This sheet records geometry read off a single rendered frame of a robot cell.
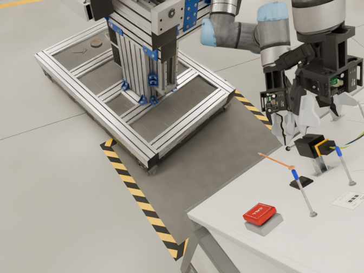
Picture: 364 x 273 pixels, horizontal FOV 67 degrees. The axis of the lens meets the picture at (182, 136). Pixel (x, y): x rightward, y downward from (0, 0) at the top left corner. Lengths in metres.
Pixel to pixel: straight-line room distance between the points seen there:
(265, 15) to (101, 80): 1.51
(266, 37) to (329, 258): 0.51
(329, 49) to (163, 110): 1.46
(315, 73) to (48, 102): 2.07
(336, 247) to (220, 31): 0.60
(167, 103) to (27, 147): 0.99
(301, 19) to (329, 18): 0.04
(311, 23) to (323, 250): 0.35
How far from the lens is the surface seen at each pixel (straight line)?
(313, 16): 0.49
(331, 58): 0.51
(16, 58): 2.83
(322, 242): 0.53
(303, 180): 0.70
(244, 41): 0.85
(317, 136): 0.69
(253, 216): 0.59
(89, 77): 2.14
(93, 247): 1.74
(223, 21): 0.84
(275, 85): 0.75
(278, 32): 0.76
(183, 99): 1.93
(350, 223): 0.55
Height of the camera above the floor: 1.66
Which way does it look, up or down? 56 degrees down
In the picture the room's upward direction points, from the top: 5 degrees clockwise
